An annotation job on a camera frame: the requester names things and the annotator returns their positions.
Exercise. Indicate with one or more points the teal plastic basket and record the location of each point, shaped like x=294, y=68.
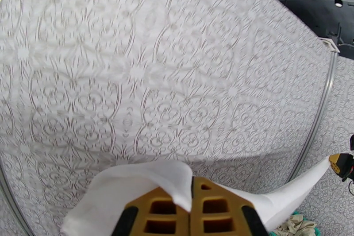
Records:
x=318, y=233

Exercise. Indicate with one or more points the black ceiling spot lamp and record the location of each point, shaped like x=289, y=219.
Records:
x=338, y=2

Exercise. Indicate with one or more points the white corner post cap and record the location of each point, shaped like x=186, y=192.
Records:
x=332, y=45

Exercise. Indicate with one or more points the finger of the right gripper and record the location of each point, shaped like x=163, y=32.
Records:
x=344, y=163

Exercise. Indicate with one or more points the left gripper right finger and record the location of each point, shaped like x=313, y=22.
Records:
x=235, y=210

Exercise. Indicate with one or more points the white polo shirt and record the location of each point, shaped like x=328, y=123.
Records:
x=124, y=185

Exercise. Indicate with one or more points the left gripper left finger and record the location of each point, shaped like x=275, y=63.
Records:
x=163, y=215

